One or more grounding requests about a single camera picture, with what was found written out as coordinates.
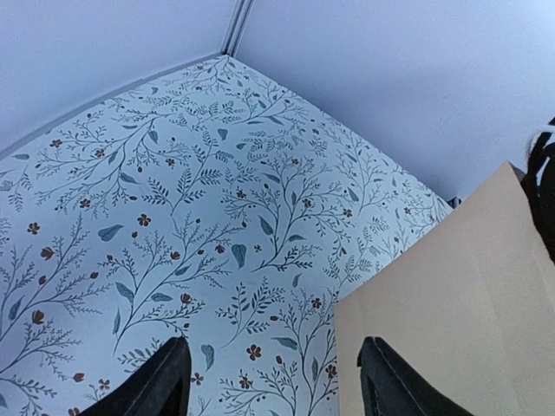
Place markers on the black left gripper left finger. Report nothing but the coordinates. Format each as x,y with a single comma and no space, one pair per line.
161,386

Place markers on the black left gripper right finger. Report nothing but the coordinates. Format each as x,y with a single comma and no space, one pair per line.
390,386

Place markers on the kraft paper takeout bag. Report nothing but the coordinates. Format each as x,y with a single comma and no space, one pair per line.
470,307

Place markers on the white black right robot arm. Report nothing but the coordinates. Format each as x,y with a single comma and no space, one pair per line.
538,184

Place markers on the floral patterned table mat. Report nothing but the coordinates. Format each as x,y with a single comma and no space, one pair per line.
211,203

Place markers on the right aluminium frame post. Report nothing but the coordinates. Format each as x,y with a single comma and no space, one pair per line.
236,27

